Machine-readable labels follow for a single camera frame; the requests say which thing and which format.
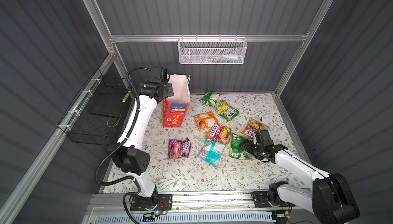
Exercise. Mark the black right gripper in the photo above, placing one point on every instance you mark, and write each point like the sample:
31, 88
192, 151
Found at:
256, 145

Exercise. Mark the orange Fox's candy bag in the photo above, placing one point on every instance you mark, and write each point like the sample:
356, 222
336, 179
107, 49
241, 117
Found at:
252, 127

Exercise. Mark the red and white paper bag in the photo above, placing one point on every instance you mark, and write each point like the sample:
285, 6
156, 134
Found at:
175, 107

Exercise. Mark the pink yellow Fox's candy bag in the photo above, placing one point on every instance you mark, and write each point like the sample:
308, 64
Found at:
219, 133

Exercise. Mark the green yellow Fox's candy bag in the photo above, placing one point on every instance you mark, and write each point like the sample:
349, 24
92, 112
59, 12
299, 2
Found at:
226, 111

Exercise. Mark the purple Fox's candy bag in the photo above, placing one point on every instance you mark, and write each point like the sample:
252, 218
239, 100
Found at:
179, 148

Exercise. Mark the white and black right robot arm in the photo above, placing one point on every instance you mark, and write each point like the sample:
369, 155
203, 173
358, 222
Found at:
327, 196

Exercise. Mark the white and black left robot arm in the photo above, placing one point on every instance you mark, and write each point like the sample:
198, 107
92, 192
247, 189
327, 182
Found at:
128, 154

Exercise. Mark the teal white snack bag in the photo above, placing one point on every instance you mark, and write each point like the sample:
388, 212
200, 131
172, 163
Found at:
211, 152

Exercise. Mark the small green snack bag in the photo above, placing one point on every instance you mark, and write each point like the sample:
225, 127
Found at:
210, 99

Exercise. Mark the orange snack bag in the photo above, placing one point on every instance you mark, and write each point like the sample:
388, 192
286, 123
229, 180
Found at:
205, 120

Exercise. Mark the white perforated vent panel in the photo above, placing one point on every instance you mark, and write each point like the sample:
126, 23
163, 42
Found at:
228, 217

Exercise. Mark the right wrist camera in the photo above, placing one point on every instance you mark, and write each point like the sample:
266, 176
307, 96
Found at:
263, 138

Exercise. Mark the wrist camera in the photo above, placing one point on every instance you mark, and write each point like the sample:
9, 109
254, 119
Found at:
263, 138
159, 74

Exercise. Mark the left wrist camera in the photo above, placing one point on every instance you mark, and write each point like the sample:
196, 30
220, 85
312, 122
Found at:
159, 74

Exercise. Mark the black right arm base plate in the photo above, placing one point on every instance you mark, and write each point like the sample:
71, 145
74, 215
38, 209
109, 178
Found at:
265, 199

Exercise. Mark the white wire mesh basket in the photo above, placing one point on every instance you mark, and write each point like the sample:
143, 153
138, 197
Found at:
212, 50

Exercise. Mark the black wire basket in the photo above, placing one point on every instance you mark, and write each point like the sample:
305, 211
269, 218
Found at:
99, 112

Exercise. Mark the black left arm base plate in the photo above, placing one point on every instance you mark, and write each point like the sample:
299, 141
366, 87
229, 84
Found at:
157, 202

